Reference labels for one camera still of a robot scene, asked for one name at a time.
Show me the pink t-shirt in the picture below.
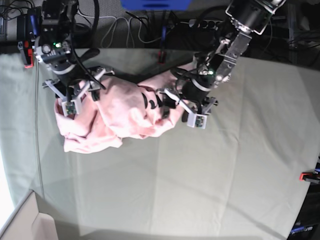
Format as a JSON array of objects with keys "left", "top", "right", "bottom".
[{"left": 54, "top": 71, "right": 184, "bottom": 154}]

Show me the blue plastic box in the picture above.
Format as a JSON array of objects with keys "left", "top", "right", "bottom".
[{"left": 120, "top": 0, "right": 191, "bottom": 11}]

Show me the red black clamp right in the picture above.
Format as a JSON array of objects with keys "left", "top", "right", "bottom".
[{"left": 299, "top": 161, "right": 320, "bottom": 185}]

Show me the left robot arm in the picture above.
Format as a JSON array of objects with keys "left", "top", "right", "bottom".
[{"left": 161, "top": 0, "right": 285, "bottom": 118}]

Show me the white cardboard box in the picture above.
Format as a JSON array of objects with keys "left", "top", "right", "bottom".
[{"left": 0, "top": 190, "right": 59, "bottom": 240}]

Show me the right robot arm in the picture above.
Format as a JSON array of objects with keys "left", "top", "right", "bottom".
[{"left": 34, "top": 0, "right": 103, "bottom": 102}]

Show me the black power strip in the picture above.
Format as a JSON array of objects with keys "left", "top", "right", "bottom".
[{"left": 187, "top": 18, "right": 223, "bottom": 30}]

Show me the red black clamp left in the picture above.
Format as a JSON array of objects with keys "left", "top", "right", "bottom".
[{"left": 16, "top": 13, "right": 39, "bottom": 69}]

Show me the red black clamp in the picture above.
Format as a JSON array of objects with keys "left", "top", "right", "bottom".
[
  {"left": 16, "top": 13, "right": 39, "bottom": 69},
  {"left": 299, "top": 161, "right": 320, "bottom": 185},
  {"left": 158, "top": 25, "right": 167, "bottom": 64}
]

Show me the red black clamp middle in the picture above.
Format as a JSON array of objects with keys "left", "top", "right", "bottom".
[{"left": 158, "top": 25, "right": 167, "bottom": 64}]

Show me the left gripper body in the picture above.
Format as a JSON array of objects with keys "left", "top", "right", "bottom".
[{"left": 181, "top": 74, "right": 214, "bottom": 105}]

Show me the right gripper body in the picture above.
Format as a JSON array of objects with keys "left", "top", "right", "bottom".
[{"left": 48, "top": 60, "right": 85, "bottom": 93}]

